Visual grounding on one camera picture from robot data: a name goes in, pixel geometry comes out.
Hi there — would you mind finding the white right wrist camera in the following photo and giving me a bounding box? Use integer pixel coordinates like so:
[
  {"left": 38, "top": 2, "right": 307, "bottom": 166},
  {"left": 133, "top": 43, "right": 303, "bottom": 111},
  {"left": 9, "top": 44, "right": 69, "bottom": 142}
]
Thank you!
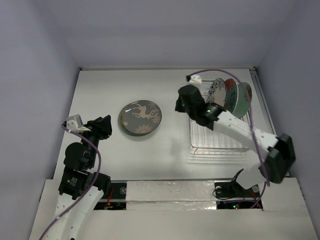
[{"left": 185, "top": 74, "right": 203, "bottom": 85}]

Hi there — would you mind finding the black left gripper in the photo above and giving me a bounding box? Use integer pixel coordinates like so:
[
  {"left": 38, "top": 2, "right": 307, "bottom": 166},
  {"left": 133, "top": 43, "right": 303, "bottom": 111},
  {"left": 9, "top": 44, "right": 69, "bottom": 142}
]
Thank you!
[{"left": 79, "top": 114, "right": 112, "bottom": 167}]

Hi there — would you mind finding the green floral plate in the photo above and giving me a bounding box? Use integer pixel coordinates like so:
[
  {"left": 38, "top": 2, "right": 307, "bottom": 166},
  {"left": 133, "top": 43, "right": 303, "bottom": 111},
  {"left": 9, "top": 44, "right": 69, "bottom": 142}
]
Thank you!
[{"left": 233, "top": 82, "right": 252, "bottom": 118}]

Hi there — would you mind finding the red and teal plate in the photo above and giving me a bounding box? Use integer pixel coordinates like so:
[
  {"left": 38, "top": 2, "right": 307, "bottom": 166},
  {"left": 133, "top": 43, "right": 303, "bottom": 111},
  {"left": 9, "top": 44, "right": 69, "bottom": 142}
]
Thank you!
[{"left": 224, "top": 78, "right": 238, "bottom": 113}]

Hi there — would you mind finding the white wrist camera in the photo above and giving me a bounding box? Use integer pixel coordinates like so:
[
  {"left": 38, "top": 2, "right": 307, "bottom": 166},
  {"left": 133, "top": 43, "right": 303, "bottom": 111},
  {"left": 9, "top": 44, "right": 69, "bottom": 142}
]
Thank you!
[
  {"left": 185, "top": 74, "right": 203, "bottom": 85},
  {"left": 62, "top": 114, "right": 89, "bottom": 133}
]

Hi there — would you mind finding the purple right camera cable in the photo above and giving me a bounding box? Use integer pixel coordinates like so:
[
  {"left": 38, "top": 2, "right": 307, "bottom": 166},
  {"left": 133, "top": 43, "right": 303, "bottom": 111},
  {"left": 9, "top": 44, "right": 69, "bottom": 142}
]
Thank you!
[{"left": 186, "top": 69, "right": 271, "bottom": 210}]

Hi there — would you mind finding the beige bird pattern plate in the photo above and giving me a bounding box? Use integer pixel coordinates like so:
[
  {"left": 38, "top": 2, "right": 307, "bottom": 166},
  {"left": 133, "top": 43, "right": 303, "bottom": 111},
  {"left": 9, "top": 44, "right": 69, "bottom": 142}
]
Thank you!
[{"left": 118, "top": 107, "right": 126, "bottom": 129}]

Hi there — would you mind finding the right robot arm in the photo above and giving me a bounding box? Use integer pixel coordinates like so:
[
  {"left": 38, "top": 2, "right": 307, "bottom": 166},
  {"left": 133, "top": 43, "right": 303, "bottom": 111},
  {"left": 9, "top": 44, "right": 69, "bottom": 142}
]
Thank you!
[{"left": 175, "top": 85, "right": 296, "bottom": 196}]

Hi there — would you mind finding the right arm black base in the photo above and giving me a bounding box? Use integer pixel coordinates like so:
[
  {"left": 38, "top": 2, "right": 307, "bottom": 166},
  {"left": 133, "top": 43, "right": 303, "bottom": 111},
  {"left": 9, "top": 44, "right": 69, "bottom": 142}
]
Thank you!
[{"left": 212, "top": 169, "right": 260, "bottom": 201}]

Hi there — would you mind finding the metal wire dish rack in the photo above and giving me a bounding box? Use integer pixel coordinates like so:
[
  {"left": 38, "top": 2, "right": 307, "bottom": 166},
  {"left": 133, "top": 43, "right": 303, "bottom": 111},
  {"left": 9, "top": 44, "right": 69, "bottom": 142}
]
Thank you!
[{"left": 189, "top": 80, "right": 250, "bottom": 155}]

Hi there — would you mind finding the white foam block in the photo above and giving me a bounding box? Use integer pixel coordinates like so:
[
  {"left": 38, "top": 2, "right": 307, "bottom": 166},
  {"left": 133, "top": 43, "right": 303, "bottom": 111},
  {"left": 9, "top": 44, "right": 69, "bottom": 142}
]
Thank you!
[{"left": 125, "top": 180, "right": 217, "bottom": 211}]

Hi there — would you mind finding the purple camera cable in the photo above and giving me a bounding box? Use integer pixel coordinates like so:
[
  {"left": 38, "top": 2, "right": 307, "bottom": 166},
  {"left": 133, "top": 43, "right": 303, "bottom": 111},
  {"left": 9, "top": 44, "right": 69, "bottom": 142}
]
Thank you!
[
  {"left": 36, "top": 122, "right": 103, "bottom": 240},
  {"left": 186, "top": 69, "right": 271, "bottom": 210}
]

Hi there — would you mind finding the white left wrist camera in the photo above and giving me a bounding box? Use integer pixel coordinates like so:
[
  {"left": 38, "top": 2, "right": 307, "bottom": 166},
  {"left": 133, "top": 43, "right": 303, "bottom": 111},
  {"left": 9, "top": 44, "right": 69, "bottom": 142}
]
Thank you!
[{"left": 62, "top": 114, "right": 89, "bottom": 133}]

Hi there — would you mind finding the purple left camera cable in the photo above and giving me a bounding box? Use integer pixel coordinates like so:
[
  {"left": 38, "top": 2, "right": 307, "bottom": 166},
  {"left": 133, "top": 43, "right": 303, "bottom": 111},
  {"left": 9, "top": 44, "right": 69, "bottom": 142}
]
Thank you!
[{"left": 36, "top": 122, "right": 103, "bottom": 240}]

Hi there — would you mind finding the dark brown patterned plate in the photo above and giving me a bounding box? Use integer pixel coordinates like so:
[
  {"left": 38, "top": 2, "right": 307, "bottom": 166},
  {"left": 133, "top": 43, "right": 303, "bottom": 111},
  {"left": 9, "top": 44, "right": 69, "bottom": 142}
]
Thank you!
[{"left": 121, "top": 100, "right": 162, "bottom": 134}]

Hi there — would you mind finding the light blue plate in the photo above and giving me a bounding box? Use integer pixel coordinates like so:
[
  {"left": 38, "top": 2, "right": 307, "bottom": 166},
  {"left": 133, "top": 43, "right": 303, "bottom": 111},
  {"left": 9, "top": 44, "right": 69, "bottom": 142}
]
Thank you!
[{"left": 117, "top": 104, "right": 151, "bottom": 137}]

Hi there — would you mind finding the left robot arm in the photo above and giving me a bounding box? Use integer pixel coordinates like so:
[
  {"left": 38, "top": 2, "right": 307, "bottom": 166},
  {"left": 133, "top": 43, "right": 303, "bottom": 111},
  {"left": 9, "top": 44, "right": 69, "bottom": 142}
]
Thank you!
[{"left": 40, "top": 114, "right": 112, "bottom": 240}]

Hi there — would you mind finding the blue white floral plate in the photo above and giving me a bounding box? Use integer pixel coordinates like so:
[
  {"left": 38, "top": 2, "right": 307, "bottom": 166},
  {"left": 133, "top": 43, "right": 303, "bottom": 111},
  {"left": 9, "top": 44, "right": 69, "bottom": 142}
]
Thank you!
[{"left": 207, "top": 78, "right": 227, "bottom": 107}]

